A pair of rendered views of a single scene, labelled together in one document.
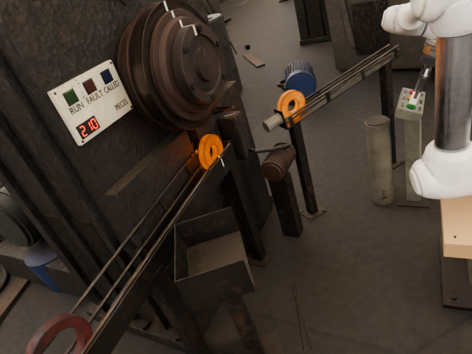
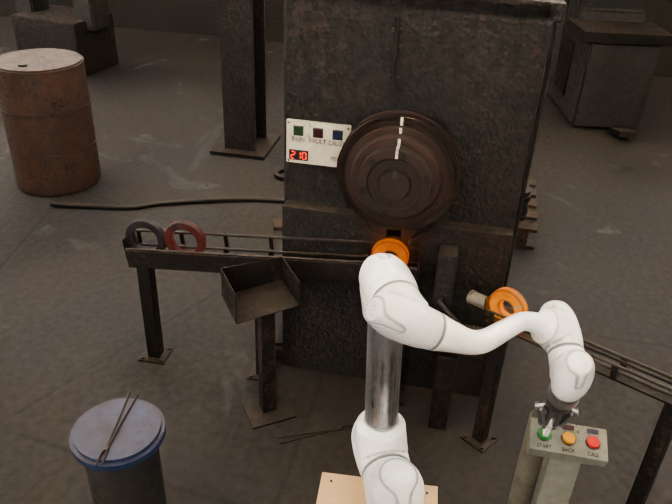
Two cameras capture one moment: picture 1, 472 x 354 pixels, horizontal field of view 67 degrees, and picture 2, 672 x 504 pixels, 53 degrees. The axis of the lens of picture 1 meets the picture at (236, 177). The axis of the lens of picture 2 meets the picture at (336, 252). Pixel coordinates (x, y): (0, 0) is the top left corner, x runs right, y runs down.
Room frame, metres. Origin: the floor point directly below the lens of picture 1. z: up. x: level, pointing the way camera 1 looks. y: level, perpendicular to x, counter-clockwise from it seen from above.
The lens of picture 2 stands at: (0.14, -2.00, 2.19)
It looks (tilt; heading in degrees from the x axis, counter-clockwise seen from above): 31 degrees down; 64
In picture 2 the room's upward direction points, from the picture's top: 3 degrees clockwise
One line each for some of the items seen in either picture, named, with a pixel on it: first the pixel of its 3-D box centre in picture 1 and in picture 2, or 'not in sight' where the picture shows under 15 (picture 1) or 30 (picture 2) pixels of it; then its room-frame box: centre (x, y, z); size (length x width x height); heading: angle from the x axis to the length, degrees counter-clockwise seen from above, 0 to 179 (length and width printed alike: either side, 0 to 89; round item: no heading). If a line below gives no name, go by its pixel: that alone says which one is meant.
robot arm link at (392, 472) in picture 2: not in sight; (395, 495); (0.90, -0.90, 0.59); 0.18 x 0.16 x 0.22; 76
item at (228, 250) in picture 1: (237, 311); (261, 346); (0.86, 0.15, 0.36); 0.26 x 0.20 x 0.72; 179
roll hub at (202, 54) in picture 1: (201, 64); (394, 183); (1.34, -0.01, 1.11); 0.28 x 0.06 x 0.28; 144
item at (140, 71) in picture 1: (180, 68); (397, 172); (1.40, 0.07, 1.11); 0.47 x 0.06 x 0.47; 144
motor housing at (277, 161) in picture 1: (286, 192); (454, 377); (1.59, -0.24, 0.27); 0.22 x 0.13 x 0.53; 144
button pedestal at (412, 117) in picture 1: (413, 150); (550, 499); (1.51, -0.93, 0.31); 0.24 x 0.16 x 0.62; 144
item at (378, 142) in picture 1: (380, 162); (533, 471); (1.58, -0.78, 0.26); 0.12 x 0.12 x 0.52
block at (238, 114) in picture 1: (235, 135); (445, 274); (1.60, -0.06, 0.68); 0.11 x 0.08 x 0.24; 54
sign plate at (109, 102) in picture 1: (95, 100); (318, 143); (1.19, 0.35, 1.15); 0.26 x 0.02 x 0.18; 144
